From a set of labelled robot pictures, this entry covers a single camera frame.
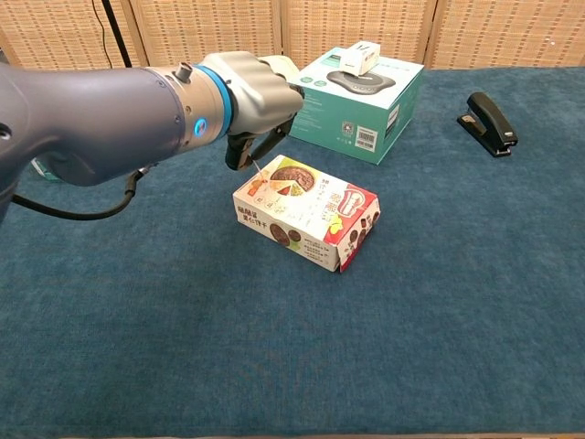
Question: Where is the blue table cloth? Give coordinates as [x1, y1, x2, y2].
[0, 67, 585, 438]

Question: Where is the thin black hanging cable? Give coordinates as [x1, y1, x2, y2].
[90, 0, 115, 70]

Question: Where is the beige lidded lunch container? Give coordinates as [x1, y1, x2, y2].
[258, 54, 301, 86]

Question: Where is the teal speaker product box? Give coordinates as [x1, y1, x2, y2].
[287, 46, 425, 166]

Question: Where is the clear jar of binder clips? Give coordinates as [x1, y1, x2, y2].
[30, 157, 61, 183]

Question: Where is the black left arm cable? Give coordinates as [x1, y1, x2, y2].
[11, 166, 152, 220]

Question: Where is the bamboo folding screen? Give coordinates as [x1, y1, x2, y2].
[0, 0, 585, 82]

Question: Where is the small white carton box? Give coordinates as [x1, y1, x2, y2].
[340, 40, 382, 77]

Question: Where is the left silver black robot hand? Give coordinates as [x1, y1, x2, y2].
[203, 50, 305, 172]

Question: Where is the white snack box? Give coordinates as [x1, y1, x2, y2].
[232, 154, 382, 273]

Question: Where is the black tripod stand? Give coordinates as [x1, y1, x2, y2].
[101, 0, 133, 69]

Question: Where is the black stapler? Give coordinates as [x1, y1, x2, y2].
[456, 91, 519, 158]

